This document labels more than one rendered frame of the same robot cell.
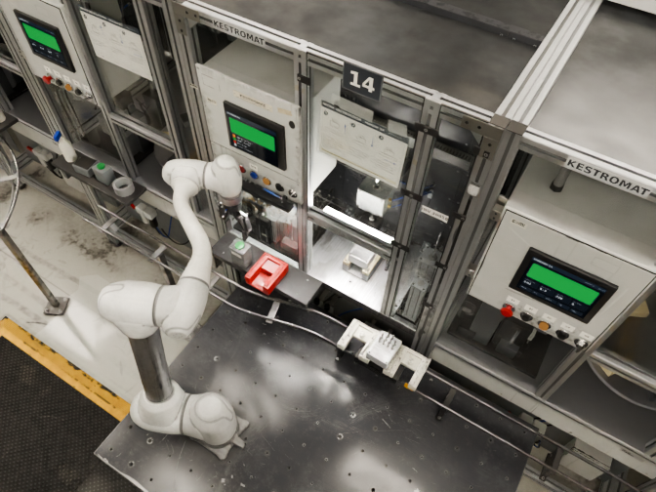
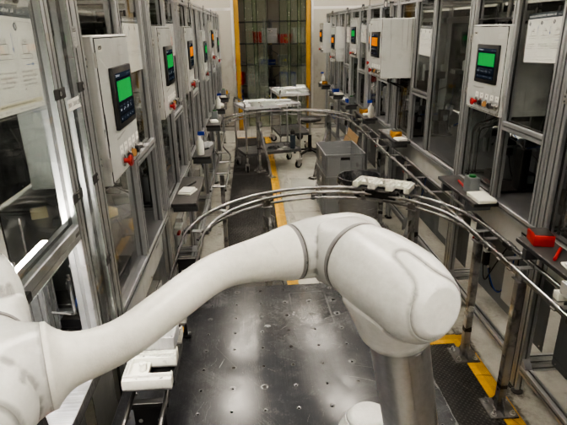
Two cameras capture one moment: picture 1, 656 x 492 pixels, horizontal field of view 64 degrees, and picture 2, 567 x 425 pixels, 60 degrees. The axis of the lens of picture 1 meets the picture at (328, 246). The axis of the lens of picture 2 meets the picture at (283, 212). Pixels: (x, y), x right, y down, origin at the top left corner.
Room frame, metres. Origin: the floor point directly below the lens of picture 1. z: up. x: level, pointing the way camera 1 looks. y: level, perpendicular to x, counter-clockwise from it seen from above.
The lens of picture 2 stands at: (1.34, 1.08, 1.81)
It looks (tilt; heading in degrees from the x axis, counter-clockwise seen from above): 21 degrees down; 237
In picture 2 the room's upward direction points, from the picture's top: 1 degrees counter-clockwise
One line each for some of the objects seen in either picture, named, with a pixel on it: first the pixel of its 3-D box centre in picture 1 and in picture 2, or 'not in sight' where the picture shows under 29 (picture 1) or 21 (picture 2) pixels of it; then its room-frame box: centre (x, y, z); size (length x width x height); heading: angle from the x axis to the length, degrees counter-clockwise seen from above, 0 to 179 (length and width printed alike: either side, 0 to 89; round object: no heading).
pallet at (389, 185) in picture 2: not in sight; (382, 188); (-0.82, -1.08, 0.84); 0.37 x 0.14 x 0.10; 118
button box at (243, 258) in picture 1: (242, 252); not in sight; (1.38, 0.38, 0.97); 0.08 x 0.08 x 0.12; 60
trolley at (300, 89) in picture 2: not in sight; (290, 115); (-3.12, -5.53, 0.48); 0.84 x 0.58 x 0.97; 68
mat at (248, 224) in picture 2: not in sight; (256, 186); (-1.49, -3.91, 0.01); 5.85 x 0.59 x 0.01; 60
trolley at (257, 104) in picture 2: not in sight; (268, 131); (-2.13, -4.62, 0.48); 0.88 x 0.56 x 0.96; 168
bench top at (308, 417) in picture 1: (321, 441); (281, 401); (0.66, -0.01, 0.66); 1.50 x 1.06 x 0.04; 60
